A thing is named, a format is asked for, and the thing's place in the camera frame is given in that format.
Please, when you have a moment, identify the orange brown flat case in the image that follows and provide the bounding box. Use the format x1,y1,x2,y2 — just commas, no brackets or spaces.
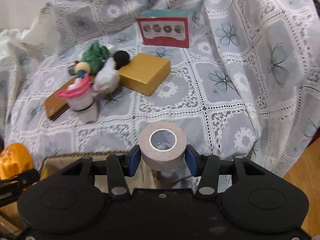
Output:
44,76,94,120

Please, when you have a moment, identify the red teal donut box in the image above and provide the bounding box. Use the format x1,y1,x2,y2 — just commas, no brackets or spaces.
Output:
136,9,193,48

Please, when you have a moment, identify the orange yellow plush object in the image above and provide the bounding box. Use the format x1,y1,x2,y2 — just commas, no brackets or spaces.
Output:
0,143,34,180

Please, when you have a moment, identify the green white plush toy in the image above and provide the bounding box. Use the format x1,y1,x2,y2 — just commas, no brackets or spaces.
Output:
67,40,117,76

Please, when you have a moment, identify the yellow cardboard box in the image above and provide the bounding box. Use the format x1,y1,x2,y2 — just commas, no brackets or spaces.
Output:
118,53,171,96

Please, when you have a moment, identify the olive fringed cushion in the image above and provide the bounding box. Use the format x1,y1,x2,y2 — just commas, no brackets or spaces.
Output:
40,151,157,193

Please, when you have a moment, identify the black mushroom-shaped toy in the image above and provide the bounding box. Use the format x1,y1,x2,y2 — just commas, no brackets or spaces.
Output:
113,50,130,70

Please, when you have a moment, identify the white fluffy plush toy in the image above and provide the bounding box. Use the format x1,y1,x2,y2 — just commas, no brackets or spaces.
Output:
93,57,120,94

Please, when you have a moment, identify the white lace floral sofa cover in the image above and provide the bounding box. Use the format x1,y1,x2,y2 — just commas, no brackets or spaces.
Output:
1,0,319,176

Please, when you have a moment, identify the grey tape roll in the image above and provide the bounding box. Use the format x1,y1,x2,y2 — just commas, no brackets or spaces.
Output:
139,121,187,171

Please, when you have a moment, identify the pink white towel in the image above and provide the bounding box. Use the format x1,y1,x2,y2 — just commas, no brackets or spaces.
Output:
55,74,98,123

